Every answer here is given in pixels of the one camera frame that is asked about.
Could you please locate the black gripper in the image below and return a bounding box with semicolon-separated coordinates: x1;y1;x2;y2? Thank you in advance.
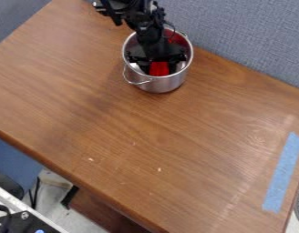
125;21;186;75

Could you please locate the stainless steel pot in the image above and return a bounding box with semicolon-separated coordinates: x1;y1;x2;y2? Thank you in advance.
121;27;194;94

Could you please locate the red long block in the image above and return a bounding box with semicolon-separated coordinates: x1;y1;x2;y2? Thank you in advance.
150;62;170;76

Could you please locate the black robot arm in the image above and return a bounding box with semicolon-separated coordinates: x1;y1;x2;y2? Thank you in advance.
91;0;186;76

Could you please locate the black round object at left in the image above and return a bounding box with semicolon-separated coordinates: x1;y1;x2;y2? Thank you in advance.
0;173;24;199

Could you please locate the blue tape strip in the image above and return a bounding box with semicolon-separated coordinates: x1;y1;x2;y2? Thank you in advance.
262;132;299;214

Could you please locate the black device with blue light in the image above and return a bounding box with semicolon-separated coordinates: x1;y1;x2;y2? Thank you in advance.
0;205;61;233

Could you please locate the black cable on floor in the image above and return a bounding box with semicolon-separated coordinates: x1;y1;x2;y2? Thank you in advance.
29;177;41;209

